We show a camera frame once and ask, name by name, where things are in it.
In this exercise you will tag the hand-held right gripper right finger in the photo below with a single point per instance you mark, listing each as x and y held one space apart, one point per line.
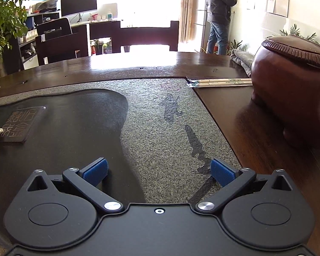
222 172

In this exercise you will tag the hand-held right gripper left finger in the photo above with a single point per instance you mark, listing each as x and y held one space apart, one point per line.
95 172

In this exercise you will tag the dark stone tea tray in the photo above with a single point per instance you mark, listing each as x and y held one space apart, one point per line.
154 128

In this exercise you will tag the engraved stone plaque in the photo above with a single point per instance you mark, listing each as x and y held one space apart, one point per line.
21 124

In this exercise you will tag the brown ceramic jar with lid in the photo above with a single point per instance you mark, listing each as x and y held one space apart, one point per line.
290 85

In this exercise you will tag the grey folded cloth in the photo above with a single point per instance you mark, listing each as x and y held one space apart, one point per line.
242 61

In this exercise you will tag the dark wooden chair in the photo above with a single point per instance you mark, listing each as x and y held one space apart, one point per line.
146 34
58 48

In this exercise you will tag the dark office desk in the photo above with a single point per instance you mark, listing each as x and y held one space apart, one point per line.
101 28

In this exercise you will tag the clear pump bottle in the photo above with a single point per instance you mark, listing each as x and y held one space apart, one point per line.
109 15

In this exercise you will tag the silver refrigerator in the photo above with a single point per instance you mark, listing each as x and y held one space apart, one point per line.
201 13

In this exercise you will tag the small palm plant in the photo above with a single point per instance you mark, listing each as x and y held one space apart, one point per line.
309 36

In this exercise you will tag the beige curtain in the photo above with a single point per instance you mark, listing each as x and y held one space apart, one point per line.
188 8

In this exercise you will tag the black computer monitor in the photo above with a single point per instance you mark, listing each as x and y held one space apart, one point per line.
78 4

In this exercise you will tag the tall leafy green plant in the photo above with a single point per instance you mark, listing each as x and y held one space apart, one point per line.
5 10

